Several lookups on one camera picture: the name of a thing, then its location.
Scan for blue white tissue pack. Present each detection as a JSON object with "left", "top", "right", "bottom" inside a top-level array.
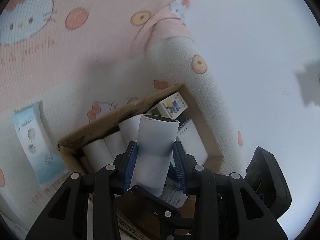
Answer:
[{"left": 12, "top": 103, "right": 68, "bottom": 188}]

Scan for white paper roll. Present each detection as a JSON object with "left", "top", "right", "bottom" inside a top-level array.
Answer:
[
  {"left": 82, "top": 139, "right": 114, "bottom": 172},
  {"left": 131, "top": 114, "right": 180, "bottom": 197},
  {"left": 119, "top": 115, "right": 141, "bottom": 144},
  {"left": 104, "top": 131, "right": 127, "bottom": 159}
]

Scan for brown cardboard box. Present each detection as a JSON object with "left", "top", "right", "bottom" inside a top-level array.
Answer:
[{"left": 56, "top": 83, "right": 225, "bottom": 240}]

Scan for white spiral notepad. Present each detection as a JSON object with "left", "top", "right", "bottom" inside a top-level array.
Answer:
[{"left": 177, "top": 119, "right": 208, "bottom": 165}]

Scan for white paper roll in box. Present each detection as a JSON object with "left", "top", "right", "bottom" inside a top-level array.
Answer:
[{"left": 104, "top": 131, "right": 127, "bottom": 159}]

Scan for green white cartoon box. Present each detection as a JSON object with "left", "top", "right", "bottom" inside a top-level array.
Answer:
[{"left": 147, "top": 92, "right": 188, "bottom": 119}]

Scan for pink Hello Kitty blanket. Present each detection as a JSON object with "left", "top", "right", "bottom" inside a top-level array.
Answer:
[{"left": 1, "top": 0, "right": 244, "bottom": 233}]

